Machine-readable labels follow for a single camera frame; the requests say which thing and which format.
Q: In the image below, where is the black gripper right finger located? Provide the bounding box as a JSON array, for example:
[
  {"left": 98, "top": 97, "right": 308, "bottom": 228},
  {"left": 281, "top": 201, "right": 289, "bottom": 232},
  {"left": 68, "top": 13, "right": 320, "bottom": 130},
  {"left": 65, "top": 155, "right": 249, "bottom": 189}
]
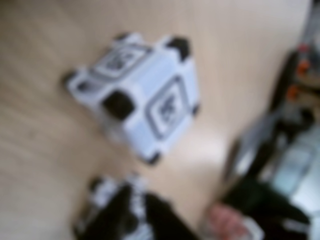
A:
[{"left": 145, "top": 192, "right": 199, "bottom": 240}]

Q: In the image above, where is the white cube with lightning symbol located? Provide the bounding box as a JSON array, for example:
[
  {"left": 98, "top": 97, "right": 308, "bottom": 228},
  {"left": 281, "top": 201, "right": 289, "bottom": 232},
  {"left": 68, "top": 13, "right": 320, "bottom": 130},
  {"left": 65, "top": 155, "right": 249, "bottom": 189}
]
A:
[{"left": 86, "top": 171, "right": 150, "bottom": 226}]

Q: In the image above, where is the white cube with letter symbol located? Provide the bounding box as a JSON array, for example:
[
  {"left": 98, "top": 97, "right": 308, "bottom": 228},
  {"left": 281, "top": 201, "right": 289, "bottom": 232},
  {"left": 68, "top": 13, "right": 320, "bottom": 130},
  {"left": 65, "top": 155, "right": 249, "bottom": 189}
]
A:
[{"left": 63, "top": 31, "right": 202, "bottom": 166}]

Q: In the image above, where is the black device with orange parts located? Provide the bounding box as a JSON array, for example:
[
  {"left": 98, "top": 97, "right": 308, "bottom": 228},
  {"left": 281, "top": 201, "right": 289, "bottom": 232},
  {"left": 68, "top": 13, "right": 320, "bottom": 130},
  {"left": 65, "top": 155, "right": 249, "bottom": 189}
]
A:
[{"left": 269, "top": 42, "right": 320, "bottom": 126}]

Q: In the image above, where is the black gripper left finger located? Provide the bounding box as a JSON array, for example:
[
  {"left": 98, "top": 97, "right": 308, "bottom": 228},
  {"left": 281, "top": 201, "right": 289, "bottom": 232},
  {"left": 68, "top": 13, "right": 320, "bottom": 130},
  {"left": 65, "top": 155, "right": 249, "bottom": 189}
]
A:
[{"left": 73, "top": 186, "right": 136, "bottom": 240}]

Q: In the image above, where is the person's hand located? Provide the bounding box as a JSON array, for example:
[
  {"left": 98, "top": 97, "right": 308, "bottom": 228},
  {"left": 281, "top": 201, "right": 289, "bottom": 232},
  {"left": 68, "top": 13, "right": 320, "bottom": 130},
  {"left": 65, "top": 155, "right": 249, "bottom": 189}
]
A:
[{"left": 208, "top": 201, "right": 251, "bottom": 239}]

